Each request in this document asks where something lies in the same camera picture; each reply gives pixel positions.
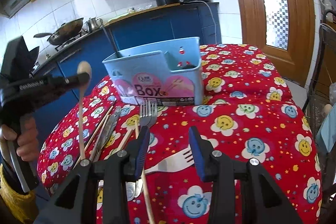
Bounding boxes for black wok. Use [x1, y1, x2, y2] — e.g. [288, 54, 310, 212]
[34, 18, 84, 46]

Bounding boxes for red smiley flower tablecloth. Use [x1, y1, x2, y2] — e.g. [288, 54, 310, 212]
[37, 44, 322, 223]

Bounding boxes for steel kettle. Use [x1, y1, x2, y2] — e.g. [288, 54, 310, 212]
[85, 18, 103, 33]

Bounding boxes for blue base cabinets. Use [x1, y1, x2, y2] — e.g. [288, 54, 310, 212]
[33, 2, 221, 95]

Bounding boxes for yellow sleeve forearm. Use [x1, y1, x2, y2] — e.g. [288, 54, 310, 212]
[1, 164, 39, 223]

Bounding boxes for silver fork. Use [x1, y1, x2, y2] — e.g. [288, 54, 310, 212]
[139, 100, 158, 128]
[126, 145, 194, 201]

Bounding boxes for person's left hand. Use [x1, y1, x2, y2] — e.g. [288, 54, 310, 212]
[1, 115, 39, 166]

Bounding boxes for wooden door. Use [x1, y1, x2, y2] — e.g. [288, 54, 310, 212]
[239, 0, 315, 86]

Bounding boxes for light blue utensil box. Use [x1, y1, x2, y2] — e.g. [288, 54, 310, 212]
[102, 37, 204, 106]

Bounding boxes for silver table knife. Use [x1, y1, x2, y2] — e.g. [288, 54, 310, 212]
[89, 106, 121, 162]

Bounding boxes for black plastic spatula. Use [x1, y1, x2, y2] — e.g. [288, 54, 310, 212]
[102, 26, 122, 58]

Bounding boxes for black metal rack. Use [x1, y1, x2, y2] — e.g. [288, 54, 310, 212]
[303, 10, 335, 132]

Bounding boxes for wooden spoon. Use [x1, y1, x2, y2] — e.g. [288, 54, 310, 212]
[77, 61, 92, 161]

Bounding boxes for white power cable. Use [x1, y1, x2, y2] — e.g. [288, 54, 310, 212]
[199, 0, 219, 45]

